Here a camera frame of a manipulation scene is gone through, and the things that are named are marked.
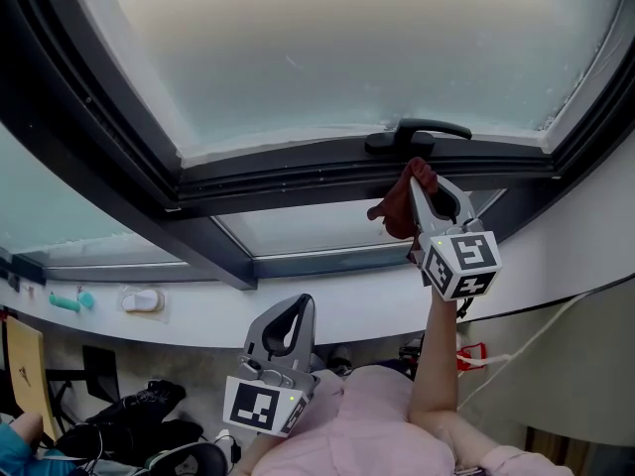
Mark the teal tube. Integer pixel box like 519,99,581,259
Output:
48,293,81,313

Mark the white cable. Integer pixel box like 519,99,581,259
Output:
455,290,591,411

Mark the small black box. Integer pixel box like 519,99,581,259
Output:
399,335,426,381

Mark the person's pink shirt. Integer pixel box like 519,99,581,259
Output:
250,364,574,476

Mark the white window sill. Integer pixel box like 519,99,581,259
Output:
0,131,635,350

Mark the black window handle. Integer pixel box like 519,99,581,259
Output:
364,118,473,157

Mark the dark red cloth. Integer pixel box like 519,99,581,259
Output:
366,156,441,265

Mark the black office chair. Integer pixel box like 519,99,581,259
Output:
143,441,229,476

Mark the person's right forearm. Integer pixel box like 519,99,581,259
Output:
407,293,502,465

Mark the black bag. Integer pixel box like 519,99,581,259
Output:
57,379,204,465

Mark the frosted hinged window sash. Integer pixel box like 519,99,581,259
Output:
29,0,635,217

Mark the red plastic frame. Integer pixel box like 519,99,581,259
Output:
455,342,487,371

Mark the person's dark shoe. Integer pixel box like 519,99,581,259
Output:
326,344,354,377

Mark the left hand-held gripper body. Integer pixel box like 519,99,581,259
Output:
221,353,319,437

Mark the dark fixed window frame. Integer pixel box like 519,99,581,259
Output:
0,0,635,292

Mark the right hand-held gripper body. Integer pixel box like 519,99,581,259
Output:
418,217,504,303

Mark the small low glass pane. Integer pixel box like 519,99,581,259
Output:
212,188,507,258

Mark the black power cable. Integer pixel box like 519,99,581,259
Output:
212,428,244,465

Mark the bagged white slipper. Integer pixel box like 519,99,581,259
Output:
117,285,170,322

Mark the person's left forearm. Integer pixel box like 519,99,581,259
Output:
232,433,272,476

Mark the brown wooden panel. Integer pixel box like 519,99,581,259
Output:
525,426,586,476

